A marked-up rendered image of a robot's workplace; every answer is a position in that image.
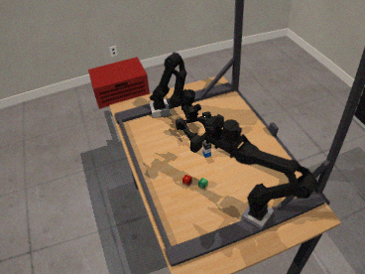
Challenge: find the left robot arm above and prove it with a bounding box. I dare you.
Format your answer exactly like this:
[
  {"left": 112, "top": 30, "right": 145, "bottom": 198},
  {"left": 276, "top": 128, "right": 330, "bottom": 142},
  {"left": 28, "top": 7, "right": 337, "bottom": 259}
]
[{"left": 205, "top": 116, "right": 317, "bottom": 221}]

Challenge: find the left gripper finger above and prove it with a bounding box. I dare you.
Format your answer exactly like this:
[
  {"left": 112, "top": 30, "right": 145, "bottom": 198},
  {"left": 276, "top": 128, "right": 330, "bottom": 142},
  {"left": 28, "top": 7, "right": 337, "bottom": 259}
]
[
  {"left": 183, "top": 129, "right": 197, "bottom": 140},
  {"left": 196, "top": 117, "right": 208, "bottom": 126}
]

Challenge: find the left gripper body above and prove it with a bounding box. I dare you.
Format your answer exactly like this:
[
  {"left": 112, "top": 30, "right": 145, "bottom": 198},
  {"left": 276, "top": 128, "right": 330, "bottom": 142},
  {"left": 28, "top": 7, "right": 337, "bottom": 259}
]
[{"left": 190, "top": 114, "right": 224, "bottom": 153}]

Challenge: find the small green block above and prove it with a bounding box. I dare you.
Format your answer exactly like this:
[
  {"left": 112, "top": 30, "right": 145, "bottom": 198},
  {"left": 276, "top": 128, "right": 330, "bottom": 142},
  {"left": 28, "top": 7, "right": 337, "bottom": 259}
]
[{"left": 198, "top": 178, "right": 208, "bottom": 188}]

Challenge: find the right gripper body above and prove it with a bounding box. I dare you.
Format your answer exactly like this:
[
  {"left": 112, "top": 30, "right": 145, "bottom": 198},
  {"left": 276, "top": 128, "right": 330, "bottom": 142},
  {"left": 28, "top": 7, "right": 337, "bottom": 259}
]
[{"left": 176, "top": 108, "right": 211, "bottom": 130}]

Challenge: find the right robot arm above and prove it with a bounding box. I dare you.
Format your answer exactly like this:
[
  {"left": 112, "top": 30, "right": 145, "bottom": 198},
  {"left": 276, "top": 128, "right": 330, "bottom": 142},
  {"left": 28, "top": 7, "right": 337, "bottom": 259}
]
[{"left": 150, "top": 53, "right": 201, "bottom": 117}]

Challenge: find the red block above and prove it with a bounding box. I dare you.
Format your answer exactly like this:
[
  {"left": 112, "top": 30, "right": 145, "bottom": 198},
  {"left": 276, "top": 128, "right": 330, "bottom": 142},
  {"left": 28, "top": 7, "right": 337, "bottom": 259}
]
[{"left": 182, "top": 175, "right": 192, "bottom": 185}]

